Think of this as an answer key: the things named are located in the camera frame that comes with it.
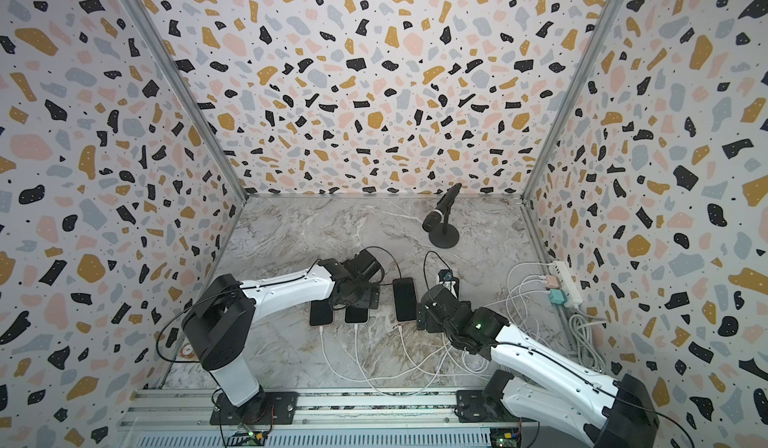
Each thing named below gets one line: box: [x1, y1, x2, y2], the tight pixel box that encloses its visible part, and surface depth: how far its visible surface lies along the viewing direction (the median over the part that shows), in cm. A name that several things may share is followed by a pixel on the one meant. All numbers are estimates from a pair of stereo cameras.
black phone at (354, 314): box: [345, 306, 368, 323], surface depth 92 cm
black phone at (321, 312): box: [309, 300, 333, 326], surface depth 89 cm
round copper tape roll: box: [180, 343, 194, 357], surface depth 81 cm
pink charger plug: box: [546, 275, 560, 289], surface depth 99 cm
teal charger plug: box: [548, 289, 568, 305], surface depth 96 cm
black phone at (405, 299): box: [392, 277, 417, 322], surface depth 97 cm
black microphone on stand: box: [422, 182, 462, 249], surface depth 99 cm
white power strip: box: [550, 260, 583, 307], surface depth 97 cm
